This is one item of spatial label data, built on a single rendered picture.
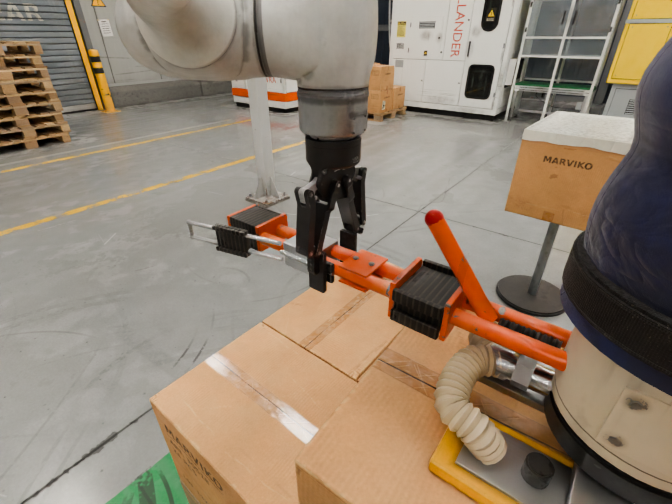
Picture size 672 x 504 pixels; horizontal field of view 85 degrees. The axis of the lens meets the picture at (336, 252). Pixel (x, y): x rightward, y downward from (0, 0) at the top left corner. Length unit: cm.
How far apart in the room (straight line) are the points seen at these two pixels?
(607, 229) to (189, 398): 101
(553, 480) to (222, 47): 58
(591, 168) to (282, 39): 163
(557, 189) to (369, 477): 166
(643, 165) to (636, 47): 730
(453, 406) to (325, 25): 44
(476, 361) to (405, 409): 12
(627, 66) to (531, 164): 578
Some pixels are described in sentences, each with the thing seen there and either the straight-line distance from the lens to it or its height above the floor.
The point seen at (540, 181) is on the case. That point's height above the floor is 80.
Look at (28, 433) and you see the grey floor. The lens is 207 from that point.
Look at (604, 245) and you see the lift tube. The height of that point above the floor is 124.
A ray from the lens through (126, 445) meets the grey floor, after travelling 182.
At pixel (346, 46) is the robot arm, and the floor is 138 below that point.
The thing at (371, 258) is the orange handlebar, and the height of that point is 109.
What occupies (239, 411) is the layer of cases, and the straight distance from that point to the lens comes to 107.
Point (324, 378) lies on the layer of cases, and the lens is 111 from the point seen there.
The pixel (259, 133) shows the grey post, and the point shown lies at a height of 63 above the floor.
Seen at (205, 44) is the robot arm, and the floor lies 138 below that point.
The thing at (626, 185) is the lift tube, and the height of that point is 129.
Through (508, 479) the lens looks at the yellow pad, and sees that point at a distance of 50.
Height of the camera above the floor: 139
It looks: 31 degrees down
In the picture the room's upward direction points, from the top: straight up
